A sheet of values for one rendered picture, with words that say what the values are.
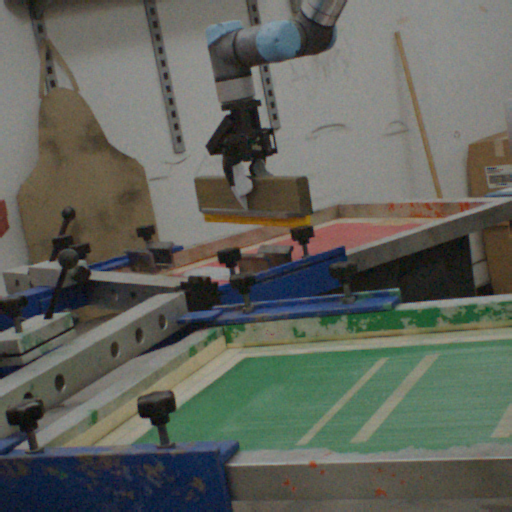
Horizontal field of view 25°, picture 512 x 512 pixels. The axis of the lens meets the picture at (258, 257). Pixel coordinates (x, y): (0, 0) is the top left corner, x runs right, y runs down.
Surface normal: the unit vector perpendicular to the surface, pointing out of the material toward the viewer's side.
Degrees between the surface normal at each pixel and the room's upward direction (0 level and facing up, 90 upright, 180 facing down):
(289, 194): 89
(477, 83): 90
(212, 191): 89
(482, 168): 90
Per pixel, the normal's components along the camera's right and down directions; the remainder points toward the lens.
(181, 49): 0.58, 0.03
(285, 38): 0.74, -0.04
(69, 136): 0.22, 0.12
